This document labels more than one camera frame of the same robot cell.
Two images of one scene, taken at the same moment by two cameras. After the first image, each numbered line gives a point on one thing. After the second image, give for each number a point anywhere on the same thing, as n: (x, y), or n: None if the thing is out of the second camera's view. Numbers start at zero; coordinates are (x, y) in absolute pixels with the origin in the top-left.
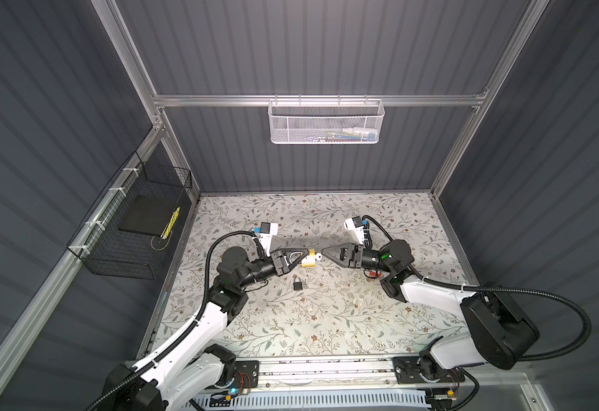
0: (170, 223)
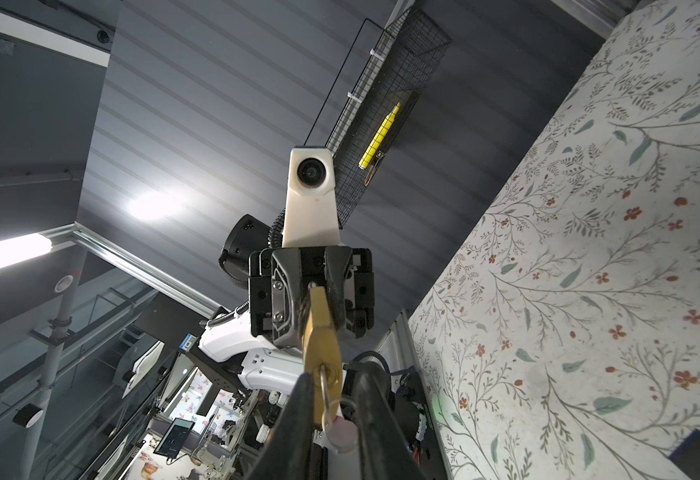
0: (378, 138)
